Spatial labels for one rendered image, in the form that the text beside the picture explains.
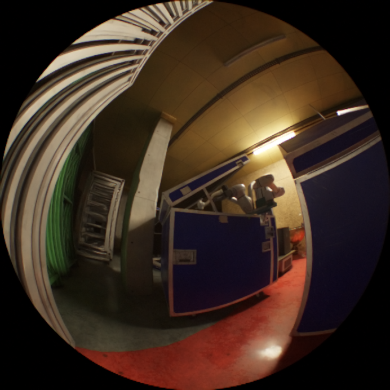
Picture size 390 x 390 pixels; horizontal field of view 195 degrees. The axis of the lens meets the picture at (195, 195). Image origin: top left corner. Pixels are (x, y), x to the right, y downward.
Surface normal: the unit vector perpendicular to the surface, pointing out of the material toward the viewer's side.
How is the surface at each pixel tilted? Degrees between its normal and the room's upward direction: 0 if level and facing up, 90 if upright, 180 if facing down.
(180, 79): 180
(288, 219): 90
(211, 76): 180
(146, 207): 90
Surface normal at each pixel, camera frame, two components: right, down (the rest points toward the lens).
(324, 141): -0.61, 0.43
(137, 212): 0.65, -0.29
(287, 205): -0.76, -0.26
